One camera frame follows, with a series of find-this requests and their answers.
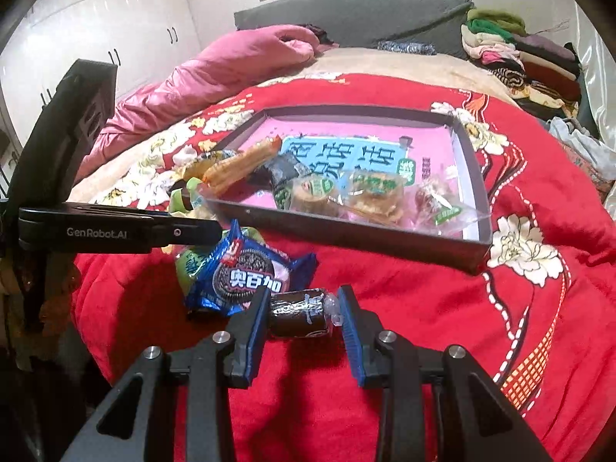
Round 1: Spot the black green snack packet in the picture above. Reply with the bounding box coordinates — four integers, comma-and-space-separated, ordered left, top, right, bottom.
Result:
262, 154, 313, 210

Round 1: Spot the white satin curtain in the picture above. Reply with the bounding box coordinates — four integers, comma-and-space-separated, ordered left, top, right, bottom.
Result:
572, 0, 616, 222

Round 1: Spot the pink quilt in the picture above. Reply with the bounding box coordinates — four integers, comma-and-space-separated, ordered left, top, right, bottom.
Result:
77, 24, 321, 181

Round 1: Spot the orange snack packet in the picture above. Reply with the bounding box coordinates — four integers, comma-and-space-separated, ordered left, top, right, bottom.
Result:
202, 136, 284, 197

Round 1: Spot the dark shallow cardboard box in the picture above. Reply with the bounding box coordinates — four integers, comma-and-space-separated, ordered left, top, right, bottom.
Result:
199, 104, 494, 275

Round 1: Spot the white wardrobe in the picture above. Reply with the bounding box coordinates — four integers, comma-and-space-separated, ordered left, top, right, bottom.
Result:
0, 0, 203, 155

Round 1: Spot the brown chocolate roll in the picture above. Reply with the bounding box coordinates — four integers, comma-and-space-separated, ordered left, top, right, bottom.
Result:
268, 288, 343, 340

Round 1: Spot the red floral blanket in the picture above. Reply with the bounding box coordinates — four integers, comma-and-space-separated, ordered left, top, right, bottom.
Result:
72, 73, 616, 462

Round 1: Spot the yellow snack packet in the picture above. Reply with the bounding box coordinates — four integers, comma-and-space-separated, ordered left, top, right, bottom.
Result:
180, 150, 239, 181

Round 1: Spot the grey headboard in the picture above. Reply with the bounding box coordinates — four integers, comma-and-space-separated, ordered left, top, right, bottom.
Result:
234, 0, 475, 59

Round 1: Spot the patterned pillow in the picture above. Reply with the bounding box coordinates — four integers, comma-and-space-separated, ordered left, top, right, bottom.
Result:
378, 39, 436, 56

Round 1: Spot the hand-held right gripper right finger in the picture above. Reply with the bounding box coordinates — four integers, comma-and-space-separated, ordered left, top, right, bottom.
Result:
337, 285, 554, 462

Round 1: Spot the blue cookie packet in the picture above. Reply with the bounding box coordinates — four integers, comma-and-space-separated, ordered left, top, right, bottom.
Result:
184, 220, 318, 316

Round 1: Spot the beige bed sheet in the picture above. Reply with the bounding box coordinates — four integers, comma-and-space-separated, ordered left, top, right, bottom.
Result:
72, 47, 521, 203

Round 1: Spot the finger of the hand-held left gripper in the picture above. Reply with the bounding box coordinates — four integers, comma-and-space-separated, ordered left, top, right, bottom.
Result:
148, 214, 227, 250
67, 203, 170, 217

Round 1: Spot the crumpled cloth pile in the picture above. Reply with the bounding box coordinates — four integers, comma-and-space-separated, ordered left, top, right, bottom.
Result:
546, 116, 616, 203

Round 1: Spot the stack of folded clothes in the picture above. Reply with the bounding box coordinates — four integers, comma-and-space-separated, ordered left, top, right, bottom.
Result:
461, 7, 583, 121

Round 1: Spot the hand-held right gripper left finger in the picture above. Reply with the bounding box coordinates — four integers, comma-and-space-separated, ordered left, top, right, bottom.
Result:
58, 286, 273, 462

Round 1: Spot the dark cloth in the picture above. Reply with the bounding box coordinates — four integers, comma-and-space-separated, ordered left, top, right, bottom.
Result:
305, 23, 340, 50

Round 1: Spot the clear red candy packet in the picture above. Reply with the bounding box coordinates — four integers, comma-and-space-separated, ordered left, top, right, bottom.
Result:
409, 178, 482, 234

